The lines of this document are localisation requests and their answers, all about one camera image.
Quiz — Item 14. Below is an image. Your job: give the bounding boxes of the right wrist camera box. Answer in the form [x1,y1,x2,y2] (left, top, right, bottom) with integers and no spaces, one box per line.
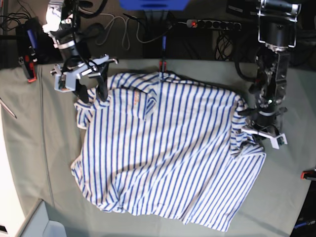
[54,72,77,93]

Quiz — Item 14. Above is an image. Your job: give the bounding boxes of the white looped cable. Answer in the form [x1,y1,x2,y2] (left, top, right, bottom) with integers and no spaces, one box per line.
[95,13,149,51]

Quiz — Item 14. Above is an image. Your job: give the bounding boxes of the red clamp top centre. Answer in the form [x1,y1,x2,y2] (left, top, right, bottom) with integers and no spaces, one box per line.
[159,59,166,73]

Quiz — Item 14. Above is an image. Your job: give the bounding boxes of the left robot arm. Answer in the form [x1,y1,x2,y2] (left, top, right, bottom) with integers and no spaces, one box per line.
[234,0,303,143]

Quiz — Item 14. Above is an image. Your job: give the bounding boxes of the grey-green table cloth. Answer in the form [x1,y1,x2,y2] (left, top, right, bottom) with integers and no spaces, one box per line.
[0,65,316,237]

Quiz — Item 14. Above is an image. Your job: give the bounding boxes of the red clamp right edge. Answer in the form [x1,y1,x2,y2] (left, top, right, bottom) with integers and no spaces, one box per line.
[301,169,316,181]

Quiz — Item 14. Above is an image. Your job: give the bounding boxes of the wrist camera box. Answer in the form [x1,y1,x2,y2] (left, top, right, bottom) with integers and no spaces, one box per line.
[270,133,288,150]
[54,72,77,93]

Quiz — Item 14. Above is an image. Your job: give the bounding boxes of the white power strip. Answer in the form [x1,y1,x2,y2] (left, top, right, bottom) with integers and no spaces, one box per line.
[186,19,242,31]

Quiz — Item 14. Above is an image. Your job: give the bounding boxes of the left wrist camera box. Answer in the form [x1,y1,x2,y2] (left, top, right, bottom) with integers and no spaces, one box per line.
[270,133,288,150]

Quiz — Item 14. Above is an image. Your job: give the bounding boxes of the red clamp left corner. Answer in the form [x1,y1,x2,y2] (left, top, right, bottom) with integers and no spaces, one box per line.
[18,55,37,83]

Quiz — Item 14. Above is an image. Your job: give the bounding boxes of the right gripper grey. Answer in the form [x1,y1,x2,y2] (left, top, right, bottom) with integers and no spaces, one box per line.
[50,54,119,103]

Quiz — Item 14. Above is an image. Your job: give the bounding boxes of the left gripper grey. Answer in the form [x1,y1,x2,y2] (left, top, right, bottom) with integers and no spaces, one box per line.
[238,106,288,141]

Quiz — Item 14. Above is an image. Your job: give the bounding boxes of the blue striped white t-shirt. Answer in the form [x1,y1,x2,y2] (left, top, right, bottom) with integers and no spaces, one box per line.
[71,72,266,232]

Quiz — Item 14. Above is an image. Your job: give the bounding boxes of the black flat boxes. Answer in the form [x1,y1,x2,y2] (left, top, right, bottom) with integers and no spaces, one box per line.
[226,0,258,19]

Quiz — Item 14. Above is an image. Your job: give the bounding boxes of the white box corner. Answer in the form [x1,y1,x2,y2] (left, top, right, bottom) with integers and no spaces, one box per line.
[15,198,67,237]

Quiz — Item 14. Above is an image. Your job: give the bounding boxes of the blue plastic block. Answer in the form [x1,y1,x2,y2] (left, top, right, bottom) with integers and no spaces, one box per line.
[119,0,189,10]

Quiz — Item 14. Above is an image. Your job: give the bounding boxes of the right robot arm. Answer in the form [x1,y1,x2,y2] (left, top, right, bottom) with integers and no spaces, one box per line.
[42,0,118,103]

